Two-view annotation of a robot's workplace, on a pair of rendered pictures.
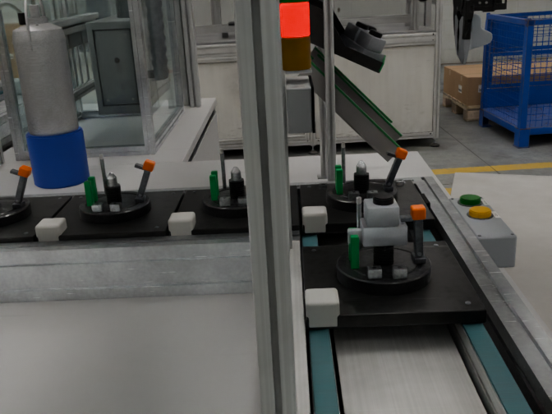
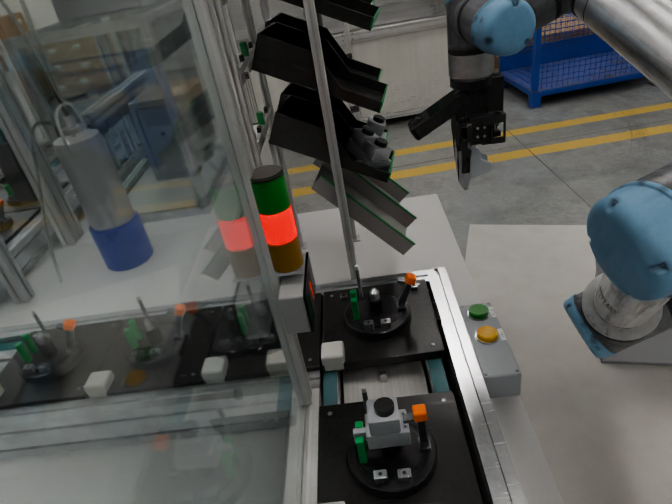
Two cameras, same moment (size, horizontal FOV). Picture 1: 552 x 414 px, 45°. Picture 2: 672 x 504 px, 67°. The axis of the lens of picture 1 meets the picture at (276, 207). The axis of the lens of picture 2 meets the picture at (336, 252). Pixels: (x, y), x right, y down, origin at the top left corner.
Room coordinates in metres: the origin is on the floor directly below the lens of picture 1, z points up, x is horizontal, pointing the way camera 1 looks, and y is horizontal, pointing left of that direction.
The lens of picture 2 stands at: (0.40, -0.16, 1.68)
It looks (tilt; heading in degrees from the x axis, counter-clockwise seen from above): 32 degrees down; 3
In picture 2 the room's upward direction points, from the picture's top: 11 degrees counter-clockwise
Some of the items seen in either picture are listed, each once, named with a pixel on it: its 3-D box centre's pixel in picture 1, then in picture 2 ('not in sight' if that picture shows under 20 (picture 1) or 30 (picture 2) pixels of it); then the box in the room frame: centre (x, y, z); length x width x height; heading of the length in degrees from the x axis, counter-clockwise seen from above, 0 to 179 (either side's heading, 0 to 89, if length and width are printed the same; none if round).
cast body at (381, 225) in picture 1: (376, 218); (379, 421); (0.90, -0.14, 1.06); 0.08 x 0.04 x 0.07; 89
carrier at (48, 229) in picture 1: (112, 191); not in sight; (1.25, 0.32, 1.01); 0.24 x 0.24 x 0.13; 88
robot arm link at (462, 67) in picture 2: not in sight; (470, 64); (1.29, -0.39, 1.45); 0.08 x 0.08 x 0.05
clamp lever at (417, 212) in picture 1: (412, 231); (416, 426); (0.90, -0.20, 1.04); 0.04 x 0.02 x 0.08; 88
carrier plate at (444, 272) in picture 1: (383, 279); (393, 460); (0.90, -0.16, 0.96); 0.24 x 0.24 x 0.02; 88
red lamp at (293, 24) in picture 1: (293, 19); (277, 222); (1.05, -0.04, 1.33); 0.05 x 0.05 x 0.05
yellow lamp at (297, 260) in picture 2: (294, 52); (284, 250); (1.05, -0.04, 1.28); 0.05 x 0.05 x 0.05
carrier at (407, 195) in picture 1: (361, 180); (375, 302); (1.24, -0.17, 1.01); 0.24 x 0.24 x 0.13; 88
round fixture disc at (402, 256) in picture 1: (383, 268); (391, 453); (0.90, -0.16, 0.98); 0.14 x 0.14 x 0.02
